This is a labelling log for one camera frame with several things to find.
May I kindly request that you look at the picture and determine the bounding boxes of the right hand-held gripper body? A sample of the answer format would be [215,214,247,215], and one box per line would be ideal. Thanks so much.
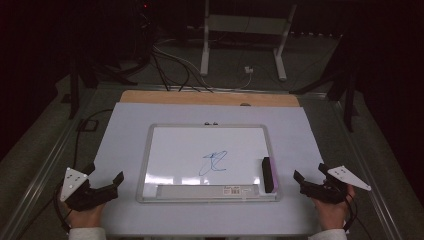
[299,165,372,205]

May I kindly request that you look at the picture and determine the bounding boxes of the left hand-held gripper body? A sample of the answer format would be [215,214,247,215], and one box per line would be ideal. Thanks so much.
[59,167,120,212]

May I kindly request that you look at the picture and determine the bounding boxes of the black and purple board eraser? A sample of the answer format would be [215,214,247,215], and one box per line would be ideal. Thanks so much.
[261,156,280,195]

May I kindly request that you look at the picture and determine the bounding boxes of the person's right hand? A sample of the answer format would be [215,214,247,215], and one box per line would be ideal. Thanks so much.
[310,184,356,231]

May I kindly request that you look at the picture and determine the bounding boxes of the person's left hand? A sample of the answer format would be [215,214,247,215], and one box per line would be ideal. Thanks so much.
[60,191,107,230]

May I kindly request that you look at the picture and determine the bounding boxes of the black square floor plate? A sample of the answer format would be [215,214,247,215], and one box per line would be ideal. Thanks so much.
[76,118,100,133]

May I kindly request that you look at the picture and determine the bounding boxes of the black tripod stand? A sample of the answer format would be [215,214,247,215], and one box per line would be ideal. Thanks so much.
[288,33,360,134]
[67,54,140,121]

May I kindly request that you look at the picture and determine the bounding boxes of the large white table sheet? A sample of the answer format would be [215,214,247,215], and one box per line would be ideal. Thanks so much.
[89,101,326,238]

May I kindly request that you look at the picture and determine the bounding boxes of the dark power strip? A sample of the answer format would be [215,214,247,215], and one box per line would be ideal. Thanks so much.
[289,30,344,39]

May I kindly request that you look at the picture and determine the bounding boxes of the dark equipment with red light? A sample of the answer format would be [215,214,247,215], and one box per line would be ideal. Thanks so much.
[131,0,158,69]

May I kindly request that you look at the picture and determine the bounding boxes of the white metal stand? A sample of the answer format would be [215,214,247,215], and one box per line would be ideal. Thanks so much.
[199,0,299,82]

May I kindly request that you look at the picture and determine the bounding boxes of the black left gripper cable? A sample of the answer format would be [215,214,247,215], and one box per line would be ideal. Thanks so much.
[14,108,115,240]

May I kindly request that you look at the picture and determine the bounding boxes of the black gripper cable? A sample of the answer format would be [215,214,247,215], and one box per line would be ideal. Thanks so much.
[14,108,115,240]
[342,192,374,240]

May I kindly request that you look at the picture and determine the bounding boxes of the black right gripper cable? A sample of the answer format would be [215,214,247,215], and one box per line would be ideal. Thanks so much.
[342,192,374,240]

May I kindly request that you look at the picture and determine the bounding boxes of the grey metal floor rail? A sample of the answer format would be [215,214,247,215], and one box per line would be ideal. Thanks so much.
[0,84,101,239]
[331,98,406,240]

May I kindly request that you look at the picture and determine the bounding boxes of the white whiteboard with grey frame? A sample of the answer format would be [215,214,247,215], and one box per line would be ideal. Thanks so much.
[135,123,281,204]

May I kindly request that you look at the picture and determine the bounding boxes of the black floor cables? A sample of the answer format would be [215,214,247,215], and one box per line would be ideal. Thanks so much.
[150,49,215,94]

